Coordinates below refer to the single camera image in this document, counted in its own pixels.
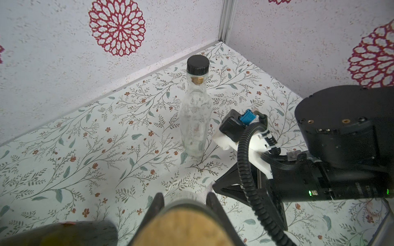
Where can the clear bottle with red label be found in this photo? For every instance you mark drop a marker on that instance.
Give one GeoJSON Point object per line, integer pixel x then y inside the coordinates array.
{"type": "Point", "coordinates": [196, 108]}

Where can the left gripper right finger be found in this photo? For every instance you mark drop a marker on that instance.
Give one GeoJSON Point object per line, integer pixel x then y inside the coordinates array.
{"type": "Point", "coordinates": [220, 216]}

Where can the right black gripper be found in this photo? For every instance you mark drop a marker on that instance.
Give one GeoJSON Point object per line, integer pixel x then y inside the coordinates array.
{"type": "Point", "coordinates": [323, 178]}

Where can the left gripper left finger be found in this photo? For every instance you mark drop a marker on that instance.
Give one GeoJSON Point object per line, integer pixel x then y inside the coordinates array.
{"type": "Point", "coordinates": [155, 208]}

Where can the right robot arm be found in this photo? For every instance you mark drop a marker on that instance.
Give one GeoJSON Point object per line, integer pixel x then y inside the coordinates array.
{"type": "Point", "coordinates": [349, 134]}

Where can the tall clear corked bottle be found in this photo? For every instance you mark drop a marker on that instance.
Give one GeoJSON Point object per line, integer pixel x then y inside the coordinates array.
{"type": "Point", "coordinates": [184, 222]}

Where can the dark green wine bottle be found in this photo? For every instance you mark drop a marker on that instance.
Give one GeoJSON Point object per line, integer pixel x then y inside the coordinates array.
{"type": "Point", "coordinates": [80, 233]}

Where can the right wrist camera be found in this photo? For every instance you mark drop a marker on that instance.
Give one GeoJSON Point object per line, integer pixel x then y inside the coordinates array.
{"type": "Point", "coordinates": [233, 127]}

